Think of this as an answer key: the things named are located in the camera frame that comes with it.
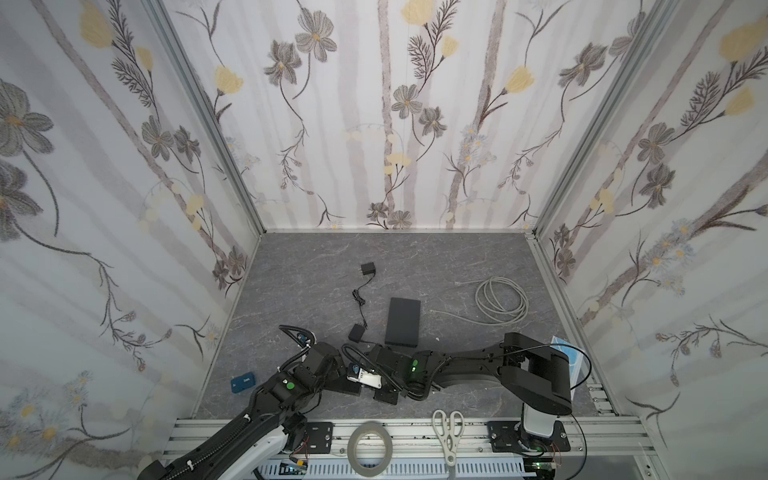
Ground coiled grey ethernet cable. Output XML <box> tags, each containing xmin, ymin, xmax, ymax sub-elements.
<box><xmin>429</xmin><ymin>275</ymin><xmax>530</xmax><ymax>328</ymax></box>

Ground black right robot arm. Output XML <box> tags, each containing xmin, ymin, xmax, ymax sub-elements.
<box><xmin>342</xmin><ymin>332</ymin><xmax>593</xmax><ymax>458</ymax></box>

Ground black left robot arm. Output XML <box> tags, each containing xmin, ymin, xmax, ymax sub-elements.
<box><xmin>138</xmin><ymin>325</ymin><xmax>362</xmax><ymax>479</ymax></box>

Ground blue face mask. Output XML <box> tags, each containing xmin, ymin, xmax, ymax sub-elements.
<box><xmin>550</xmin><ymin>336</ymin><xmax>593</xmax><ymax>391</ymax></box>

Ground small blue box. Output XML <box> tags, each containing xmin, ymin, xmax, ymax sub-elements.
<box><xmin>230</xmin><ymin>372</ymin><xmax>257</xmax><ymax>394</ymax></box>

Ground black power adapter with cable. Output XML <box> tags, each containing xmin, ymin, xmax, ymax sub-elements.
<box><xmin>348</xmin><ymin>324</ymin><xmax>366</xmax><ymax>343</ymax></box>

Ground clear tape roll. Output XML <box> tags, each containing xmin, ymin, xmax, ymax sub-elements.
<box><xmin>346</xmin><ymin>421</ymin><xmax>394</xmax><ymax>479</ymax></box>

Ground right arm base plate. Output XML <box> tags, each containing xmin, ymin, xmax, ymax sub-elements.
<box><xmin>486</xmin><ymin>420</ymin><xmax>571</xmax><ymax>457</ymax></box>

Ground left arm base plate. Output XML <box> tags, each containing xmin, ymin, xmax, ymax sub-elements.
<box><xmin>284</xmin><ymin>422</ymin><xmax>334</xmax><ymax>457</ymax></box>

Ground white handled scissors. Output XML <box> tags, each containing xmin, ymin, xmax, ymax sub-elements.
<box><xmin>431</xmin><ymin>409</ymin><xmax>465</xmax><ymax>468</ymax></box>

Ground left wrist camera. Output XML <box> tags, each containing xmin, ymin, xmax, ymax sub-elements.
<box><xmin>295</xmin><ymin>332</ymin><xmax>316</xmax><ymax>348</ymax></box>

